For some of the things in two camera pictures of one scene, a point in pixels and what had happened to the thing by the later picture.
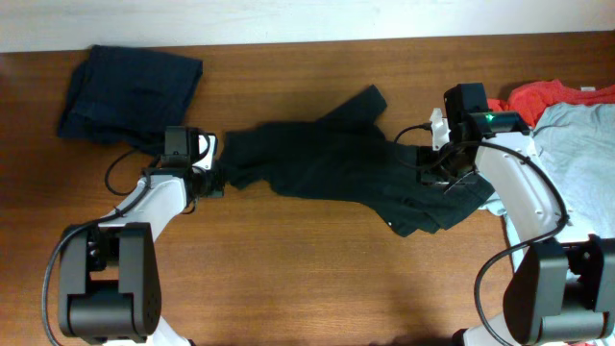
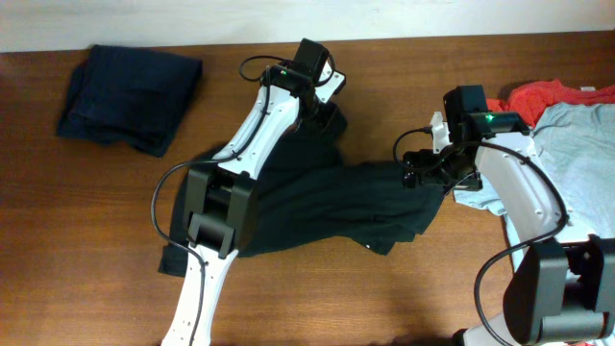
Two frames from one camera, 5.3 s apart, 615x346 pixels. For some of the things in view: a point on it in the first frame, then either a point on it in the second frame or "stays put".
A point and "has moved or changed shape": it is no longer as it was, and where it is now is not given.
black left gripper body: x=211 y=183 -> x=319 y=113
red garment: x=530 y=100 stays put
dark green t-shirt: x=335 y=158 has moved or changed shape
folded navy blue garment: x=128 y=96 stays put
